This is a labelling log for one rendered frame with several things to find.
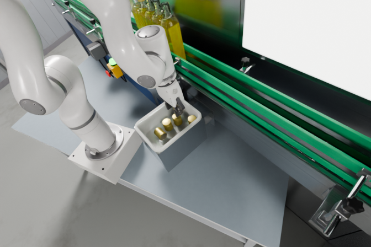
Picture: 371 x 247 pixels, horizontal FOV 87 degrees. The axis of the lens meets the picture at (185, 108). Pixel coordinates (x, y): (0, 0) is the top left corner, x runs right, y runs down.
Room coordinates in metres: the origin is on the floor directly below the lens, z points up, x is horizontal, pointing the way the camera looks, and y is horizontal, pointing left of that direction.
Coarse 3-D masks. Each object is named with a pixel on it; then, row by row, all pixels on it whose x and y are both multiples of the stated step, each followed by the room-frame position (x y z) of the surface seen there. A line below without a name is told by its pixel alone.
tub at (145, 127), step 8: (184, 104) 0.53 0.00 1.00; (152, 112) 0.52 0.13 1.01; (160, 112) 0.53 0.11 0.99; (168, 112) 0.55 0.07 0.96; (184, 112) 0.53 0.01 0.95; (192, 112) 0.49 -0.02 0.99; (144, 120) 0.50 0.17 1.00; (152, 120) 0.51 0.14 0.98; (160, 120) 0.52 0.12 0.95; (184, 120) 0.50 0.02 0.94; (136, 128) 0.46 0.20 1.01; (144, 128) 0.49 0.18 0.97; (152, 128) 0.50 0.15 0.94; (176, 128) 0.47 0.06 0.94; (184, 128) 0.41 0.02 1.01; (144, 136) 0.42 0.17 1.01; (152, 136) 0.46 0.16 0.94; (168, 136) 0.44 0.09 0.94; (176, 136) 0.38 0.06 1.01; (152, 144) 0.37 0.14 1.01; (160, 144) 0.41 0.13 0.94; (168, 144) 0.36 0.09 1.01
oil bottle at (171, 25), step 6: (162, 18) 0.75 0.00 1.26; (168, 18) 0.73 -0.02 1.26; (174, 18) 0.73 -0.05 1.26; (162, 24) 0.74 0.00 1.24; (168, 24) 0.71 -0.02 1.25; (174, 24) 0.72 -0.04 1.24; (168, 30) 0.71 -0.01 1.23; (174, 30) 0.72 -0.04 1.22; (180, 30) 0.73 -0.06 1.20; (168, 36) 0.72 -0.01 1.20; (174, 36) 0.72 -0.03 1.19; (180, 36) 0.73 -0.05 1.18; (168, 42) 0.73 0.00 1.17; (174, 42) 0.71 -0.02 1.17; (180, 42) 0.73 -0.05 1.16; (174, 48) 0.71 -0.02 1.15; (180, 48) 0.72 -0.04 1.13; (180, 54) 0.72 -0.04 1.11; (186, 60) 0.73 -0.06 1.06
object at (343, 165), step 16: (176, 64) 0.69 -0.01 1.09; (192, 64) 0.59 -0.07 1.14; (208, 80) 0.51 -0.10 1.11; (224, 96) 0.45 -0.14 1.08; (240, 96) 0.39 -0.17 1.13; (256, 112) 0.34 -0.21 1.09; (272, 112) 0.30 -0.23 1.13; (272, 128) 0.28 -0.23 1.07; (288, 128) 0.25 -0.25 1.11; (304, 144) 0.21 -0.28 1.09; (320, 144) 0.18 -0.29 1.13; (320, 160) 0.16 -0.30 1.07; (336, 160) 0.14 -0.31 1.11; (352, 160) 0.12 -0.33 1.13; (352, 176) 0.11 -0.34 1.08; (368, 192) 0.07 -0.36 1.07
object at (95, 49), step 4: (92, 44) 1.21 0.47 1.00; (96, 44) 1.20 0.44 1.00; (100, 44) 1.18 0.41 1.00; (88, 48) 1.17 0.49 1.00; (92, 48) 1.16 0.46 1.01; (96, 48) 1.16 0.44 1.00; (100, 48) 1.17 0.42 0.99; (92, 52) 1.14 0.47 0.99; (96, 52) 1.15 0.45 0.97; (100, 52) 1.17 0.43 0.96; (104, 52) 1.18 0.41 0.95; (92, 56) 1.18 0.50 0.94; (96, 56) 1.15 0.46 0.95; (100, 56) 1.16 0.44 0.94; (96, 60) 1.14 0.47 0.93
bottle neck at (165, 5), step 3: (162, 3) 0.75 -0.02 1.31; (165, 3) 0.75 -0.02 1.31; (168, 3) 0.74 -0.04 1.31; (162, 6) 0.73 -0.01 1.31; (165, 6) 0.73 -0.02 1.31; (168, 6) 0.73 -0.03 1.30; (162, 9) 0.74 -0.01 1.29; (165, 9) 0.73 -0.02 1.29; (168, 9) 0.73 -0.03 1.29; (165, 12) 0.73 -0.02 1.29; (168, 12) 0.73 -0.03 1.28; (165, 15) 0.73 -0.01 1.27; (168, 15) 0.73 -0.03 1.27; (171, 15) 0.74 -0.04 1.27
